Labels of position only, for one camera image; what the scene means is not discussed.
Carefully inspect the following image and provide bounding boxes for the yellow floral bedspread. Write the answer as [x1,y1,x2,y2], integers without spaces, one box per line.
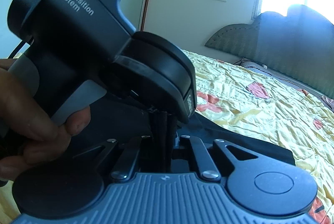
[186,52,333,223]

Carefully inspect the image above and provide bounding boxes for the grey striped pillow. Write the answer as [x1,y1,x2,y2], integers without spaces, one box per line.
[234,58,325,98]

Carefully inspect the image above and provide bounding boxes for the black pants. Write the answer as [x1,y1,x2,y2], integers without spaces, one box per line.
[82,98,296,165]

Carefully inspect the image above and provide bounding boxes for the black cable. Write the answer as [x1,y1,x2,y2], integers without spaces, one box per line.
[6,40,30,60]

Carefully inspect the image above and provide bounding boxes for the left hand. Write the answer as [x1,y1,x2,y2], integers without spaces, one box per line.
[1,59,91,181]

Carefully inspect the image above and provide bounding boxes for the grey scalloped headboard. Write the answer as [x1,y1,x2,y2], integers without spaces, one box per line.
[205,5,333,98]

